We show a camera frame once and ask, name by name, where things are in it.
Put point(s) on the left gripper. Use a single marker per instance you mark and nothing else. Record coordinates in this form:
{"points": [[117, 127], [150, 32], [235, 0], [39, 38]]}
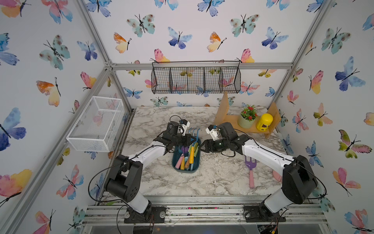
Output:
{"points": [[186, 136]]}

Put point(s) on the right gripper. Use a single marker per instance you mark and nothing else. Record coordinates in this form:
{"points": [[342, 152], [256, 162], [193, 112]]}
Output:
{"points": [[207, 142]]}

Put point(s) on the teal plastic storage box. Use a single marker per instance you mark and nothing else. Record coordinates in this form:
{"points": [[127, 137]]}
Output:
{"points": [[196, 163]]}

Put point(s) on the purple rake pink handle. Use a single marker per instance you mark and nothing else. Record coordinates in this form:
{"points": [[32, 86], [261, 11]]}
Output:
{"points": [[251, 164], [183, 151]]}

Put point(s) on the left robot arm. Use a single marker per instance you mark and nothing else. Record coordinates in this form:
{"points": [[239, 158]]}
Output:
{"points": [[124, 177]]}

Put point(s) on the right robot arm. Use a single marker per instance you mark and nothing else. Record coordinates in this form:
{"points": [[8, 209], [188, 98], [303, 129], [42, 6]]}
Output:
{"points": [[298, 179]]}

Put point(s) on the wooden shelf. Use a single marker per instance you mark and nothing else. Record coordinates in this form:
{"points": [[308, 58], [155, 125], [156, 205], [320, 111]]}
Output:
{"points": [[222, 117]]}

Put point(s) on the potted red flower plant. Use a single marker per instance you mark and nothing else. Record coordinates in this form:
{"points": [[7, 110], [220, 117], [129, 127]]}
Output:
{"points": [[247, 117]]}

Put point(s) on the yellow canister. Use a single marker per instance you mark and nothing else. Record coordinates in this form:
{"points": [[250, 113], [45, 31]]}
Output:
{"points": [[264, 122]]}

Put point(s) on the orange pink sieve shovel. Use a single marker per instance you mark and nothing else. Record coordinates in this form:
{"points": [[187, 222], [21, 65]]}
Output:
{"points": [[277, 176]]}

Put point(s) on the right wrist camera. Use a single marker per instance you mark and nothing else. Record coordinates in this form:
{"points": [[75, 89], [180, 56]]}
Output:
{"points": [[213, 131]]}

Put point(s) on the black wire wall basket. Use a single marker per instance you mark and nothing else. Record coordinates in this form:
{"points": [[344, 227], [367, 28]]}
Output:
{"points": [[196, 77]]}

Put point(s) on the white mesh wall basket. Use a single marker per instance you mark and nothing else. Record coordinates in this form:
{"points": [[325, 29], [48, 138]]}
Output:
{"points": [[97, 126]]}

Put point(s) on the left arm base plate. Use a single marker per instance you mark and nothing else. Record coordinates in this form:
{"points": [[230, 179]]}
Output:
{"points": [[152, 214]]}

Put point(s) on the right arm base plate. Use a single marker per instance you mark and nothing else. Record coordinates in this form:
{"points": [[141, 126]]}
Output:
{"points": [[257, 213]]}

